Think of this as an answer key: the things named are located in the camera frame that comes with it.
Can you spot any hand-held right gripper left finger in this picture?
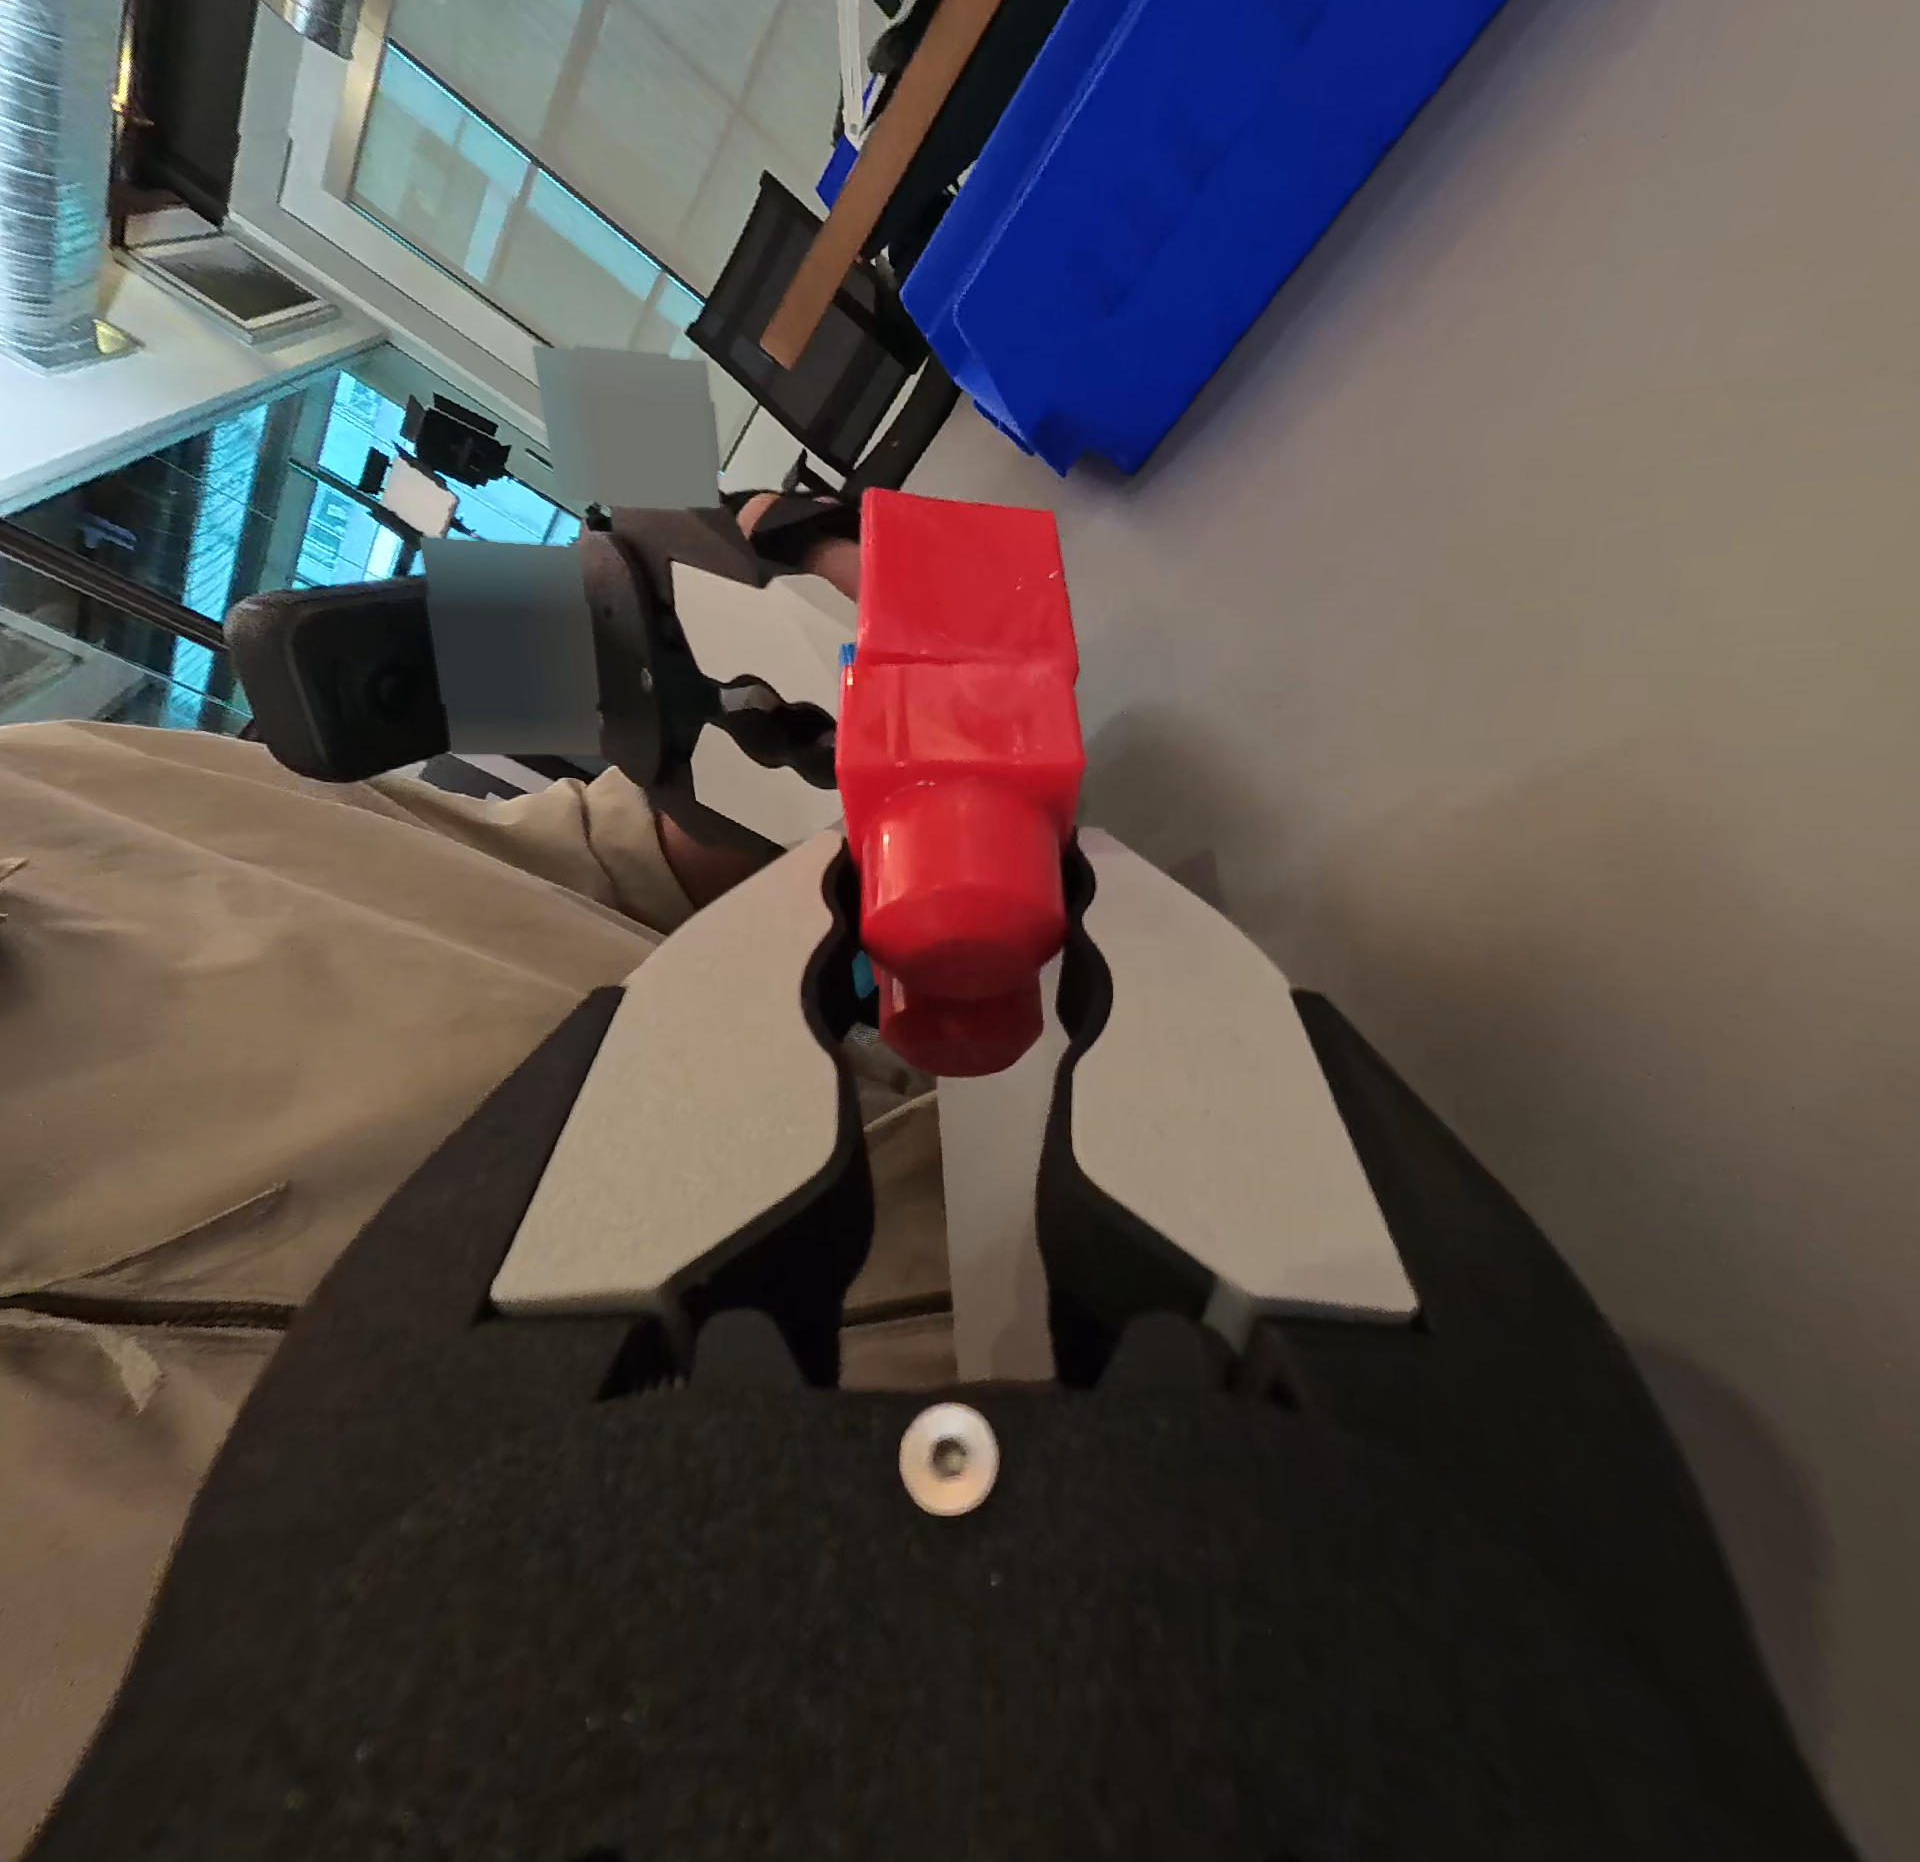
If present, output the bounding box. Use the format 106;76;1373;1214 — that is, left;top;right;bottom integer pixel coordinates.
491;834;871;1324

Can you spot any wooden shelf board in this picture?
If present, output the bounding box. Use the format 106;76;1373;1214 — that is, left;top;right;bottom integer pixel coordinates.
760;0;1036;369

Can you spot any blue plastic bin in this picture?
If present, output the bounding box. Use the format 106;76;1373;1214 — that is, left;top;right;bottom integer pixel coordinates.
901;0;1557;477

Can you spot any silver ventilation duct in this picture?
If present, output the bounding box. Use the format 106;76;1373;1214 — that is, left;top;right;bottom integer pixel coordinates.
0;0;140;369

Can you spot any red double toy block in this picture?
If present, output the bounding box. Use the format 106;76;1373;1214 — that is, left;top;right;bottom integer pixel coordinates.
836;489;1089;1078

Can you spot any blue toy block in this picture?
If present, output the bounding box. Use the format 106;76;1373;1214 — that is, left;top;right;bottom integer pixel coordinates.
842;639;885;1003

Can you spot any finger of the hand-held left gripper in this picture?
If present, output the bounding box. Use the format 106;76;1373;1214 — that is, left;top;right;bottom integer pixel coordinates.
667;559;862;843

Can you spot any black office chair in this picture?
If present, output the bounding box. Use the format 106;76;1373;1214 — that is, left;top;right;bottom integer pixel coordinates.
691;178;962;497

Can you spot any person's left hand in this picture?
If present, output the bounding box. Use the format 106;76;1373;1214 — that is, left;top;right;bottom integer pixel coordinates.
730;489;871;569

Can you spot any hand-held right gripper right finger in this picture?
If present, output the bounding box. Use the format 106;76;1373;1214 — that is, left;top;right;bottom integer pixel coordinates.
1039;828;1421;1324

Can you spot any person's beige jacket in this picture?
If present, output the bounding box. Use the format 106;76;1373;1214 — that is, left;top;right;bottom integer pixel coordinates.
0;722;969;1820

